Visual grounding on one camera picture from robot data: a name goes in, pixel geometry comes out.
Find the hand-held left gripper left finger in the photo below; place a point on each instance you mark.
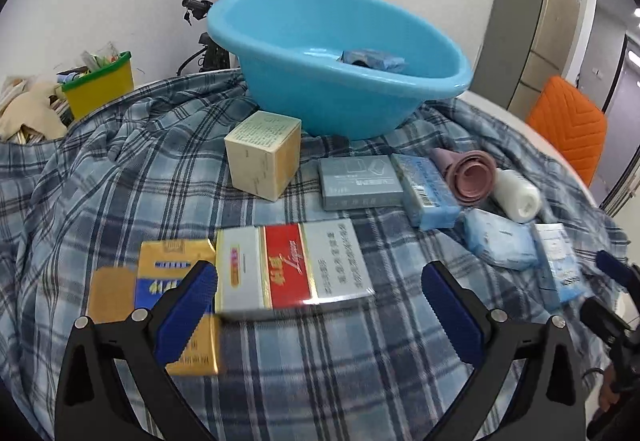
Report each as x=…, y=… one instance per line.
x=185, y=316

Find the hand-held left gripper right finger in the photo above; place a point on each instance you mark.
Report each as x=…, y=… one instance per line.
x=450, y=316

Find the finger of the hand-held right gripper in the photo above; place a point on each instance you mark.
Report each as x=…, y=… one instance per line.
x=612, y=266
x=602, y=318

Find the red and silver carton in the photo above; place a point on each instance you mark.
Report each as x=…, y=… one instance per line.
x=290, y=266

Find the cream cube box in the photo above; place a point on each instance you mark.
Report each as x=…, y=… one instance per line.
x=260, y=161

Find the blue plastic basin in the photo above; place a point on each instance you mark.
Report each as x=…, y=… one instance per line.
x=300, y=86

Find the person's right hand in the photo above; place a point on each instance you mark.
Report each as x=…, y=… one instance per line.
x=606, y=391

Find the yellow cigarette pack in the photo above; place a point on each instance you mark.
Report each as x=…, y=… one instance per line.
x=170, y=266

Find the light blue tissue packet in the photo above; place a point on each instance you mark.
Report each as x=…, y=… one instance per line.
x=500, y=241
x=560, y=266

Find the white plastic bottle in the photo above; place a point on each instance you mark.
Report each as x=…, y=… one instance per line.
x=517, y=196

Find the blue soap box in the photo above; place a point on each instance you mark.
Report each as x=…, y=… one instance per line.
x=425, y=191

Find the pink folded silicone cup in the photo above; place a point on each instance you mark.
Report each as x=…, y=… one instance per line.
x=470, y=181

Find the grey interior door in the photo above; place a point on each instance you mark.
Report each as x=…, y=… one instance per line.
x=625, y=121

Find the blue plaid cloth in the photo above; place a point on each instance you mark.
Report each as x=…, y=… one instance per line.
x=125, y=181

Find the orange chair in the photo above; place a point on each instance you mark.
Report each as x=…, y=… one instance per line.
x=570, y=121

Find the grey flat box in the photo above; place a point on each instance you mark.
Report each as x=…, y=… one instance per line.
x=360, y=181

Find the yellow plastic bin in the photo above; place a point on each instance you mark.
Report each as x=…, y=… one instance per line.
x=100, y=91

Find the beige cloth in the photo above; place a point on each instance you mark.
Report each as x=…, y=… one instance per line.
x=30, y=111

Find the grey refrigerator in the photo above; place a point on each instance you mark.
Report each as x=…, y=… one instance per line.
x=530, y=21

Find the blue packet with dark print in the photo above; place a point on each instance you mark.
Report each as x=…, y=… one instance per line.
x=370, y=58

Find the pile of small packets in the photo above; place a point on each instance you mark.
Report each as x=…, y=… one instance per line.
x=97, y=58

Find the black folding bicycle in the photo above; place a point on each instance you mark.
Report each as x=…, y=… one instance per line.
x=197, y=6

